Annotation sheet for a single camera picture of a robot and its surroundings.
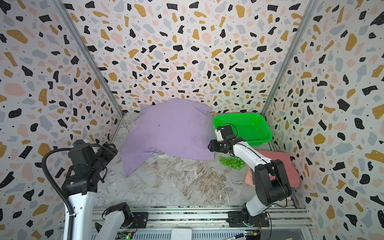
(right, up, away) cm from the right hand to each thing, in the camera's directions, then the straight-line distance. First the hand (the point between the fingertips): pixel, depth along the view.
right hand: (209, 143), depth 90 cm
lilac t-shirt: (-19, +9, +19) cm, 28 cm away
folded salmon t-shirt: (+22, -19, -4) cm, 30 cm away
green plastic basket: (+32, +9, +22) cm, 40 cm away
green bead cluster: (+15, -11, +1) cm, 19 cm away
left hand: (-47, +1, -21) cm, 52 cm away
